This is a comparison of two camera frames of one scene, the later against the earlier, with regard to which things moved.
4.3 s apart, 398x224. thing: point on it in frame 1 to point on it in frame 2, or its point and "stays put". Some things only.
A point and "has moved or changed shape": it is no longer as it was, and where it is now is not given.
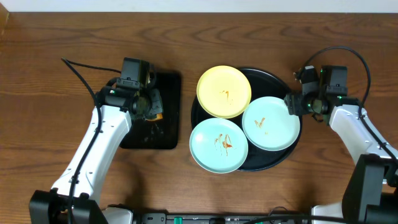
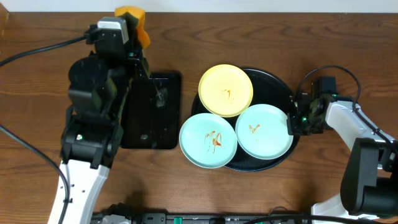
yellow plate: x=224 y=91 stays put
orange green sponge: x=154 y=117 to x=140 y=14
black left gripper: x=153 y=96 to x=133 y=58
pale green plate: x=268 y=125 has moved or changed shape
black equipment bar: x=261 y=218 stays put
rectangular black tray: x=161 y=134 stays put
